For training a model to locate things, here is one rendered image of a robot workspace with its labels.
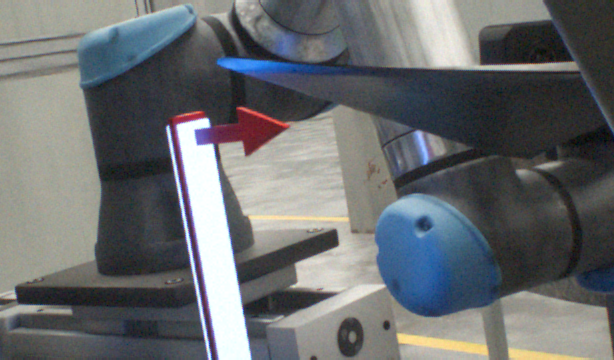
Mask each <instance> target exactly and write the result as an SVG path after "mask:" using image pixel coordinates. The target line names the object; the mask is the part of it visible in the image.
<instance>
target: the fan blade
mask: <svg viewBox="0 0 614 360"><path fill-rule="evenodd" d="M216 64H219V65H221V66H223V67H226V68H229V69H232V70H235V71H238V72H241V73H244V74H247V75H250V76H253V77H257V78H260V79H264V80H267V81H270V83H273V84H276V85H279V86H282V87H286V88H290V89H293V90H296V91H299V92H302V93H305V94H308V95H311V96H316V97H319V98H322V99H325V100H328V101H331V102H334V103H337V104H341V105H345V106H348V107H351V108H354V109H357V111H360V112H363V113H366V114H370V115H373V116H376V117H379V118H382V119H386V120H389V121H392V122H395V123H399V124H402V125H405V126H408V127H411V128H414V129H417V130H420V131H423V132H427V133H431V134H434V135H437V136H440V137H443V139H446V140H449V141H452V142H456V143H459V144H462V145H466V146H469V147H472V148H475V149H478V150H481V151H485V152H488V153H492V154H495V155H499V156H503V157H515V158H526V159H531V158H533V157H535V156H537V155H539V154H541V153H544V152H546V151H548V150H550V149H552V148H554V147H556V146H558V145H560V144H562V143H564V142H567V141H569V140H571V139H574V138H576V136H579V135H581V134H583V133H585V132H588V131H590V130H592V129H595V128H597V127H600V126H602V125H605V124H608V122H607V120H606V118H605V116H604V114H602V112H601V111H600V109H599V106H598V104H597V102H596V100H595V98H594V97H593V95H592V93H591V91H590V89H589V87H588V86H587V84H586V82H585V80H584V77H583V75H582V73H581V72H580V70H579V68H578V66H577V64H576V62H575V60H572V61H562V62H551V63H540V64H521V65H490V66H415V67H414V66H357V65H341V64H325V63H310V62H297V61H285V60H272V59H262V58H251V57H241V56H232V55H224V56H222V57H221V58H220V59H218V60H217V63H216Z"/></svg>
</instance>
